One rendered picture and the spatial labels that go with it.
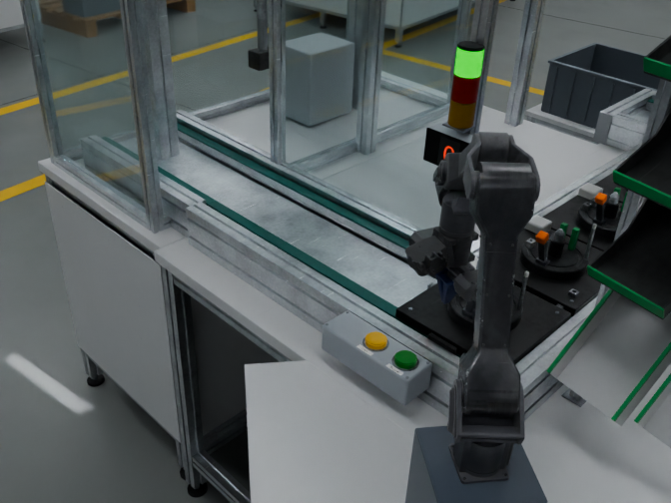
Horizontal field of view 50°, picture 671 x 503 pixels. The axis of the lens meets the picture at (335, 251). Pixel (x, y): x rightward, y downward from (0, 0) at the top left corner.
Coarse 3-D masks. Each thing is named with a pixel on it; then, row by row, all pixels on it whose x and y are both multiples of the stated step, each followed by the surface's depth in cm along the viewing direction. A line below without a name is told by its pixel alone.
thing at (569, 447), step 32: (480, 128) 242; (512, 128) 243; (544, 128) 244; (544, 160) 222; (576, 160) 223; (608, 160) 224; (544, 192) 204; (160, 256) 170; (192, 256) 170; (224, 288) 160; (256, 320) 151; (288, 320) 151; (288, 352) 145; (320, 352) 143; (352, 384) 136; (416, 416) 129; (544, 416) 130; (576, 416) 131; (544, 448) 124; (576, 448) 124; (608, 448) 125; (640, 448) 125; (544, 480) 118; (576, 480) 118; (608, 480) 119; (640, 480) 119
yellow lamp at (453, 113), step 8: (456, 104) 136; (464, 104) 136; (472, 104) 136; (448, 112) 140; (456, 112) 137; (464, 112) 137; (472, 112) 137; (448, 120) 140; (456, 120) 138; (464, 120) 138; (472, 120) 139; (464, 128) 139
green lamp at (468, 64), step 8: (456, 56) 133; (464, 56) 131; (472, 56) 131; (480, 56) 132; (456, 64) 133; (464, 64) 132; (472, 64) 132; (480, 64) 133; (456, 72) 134; (464, 72) 133; (472, 72) 133; (480, 72) 134
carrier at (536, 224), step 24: (528, 240) 154; (552, 240) 151; (576, 240) 153; (528, 264) 150; (552, 264) 149; (576, 264) 150; (528, 288) 146; (552, 288) 145; (576, 288) 145; (576, 312) 141
